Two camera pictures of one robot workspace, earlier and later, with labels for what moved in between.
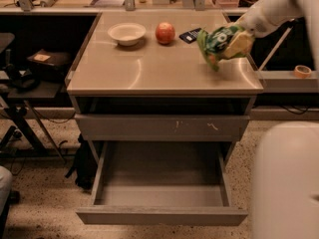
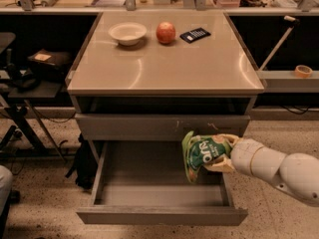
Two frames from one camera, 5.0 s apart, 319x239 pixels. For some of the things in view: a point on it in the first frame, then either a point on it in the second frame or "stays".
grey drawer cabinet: [144, 86] stays
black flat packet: [189, 36] stays
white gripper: [255, 23] → [242, 157]
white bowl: [128, 34] stays
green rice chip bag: [213, 44] → [198, 150]
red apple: [164, 33] stays
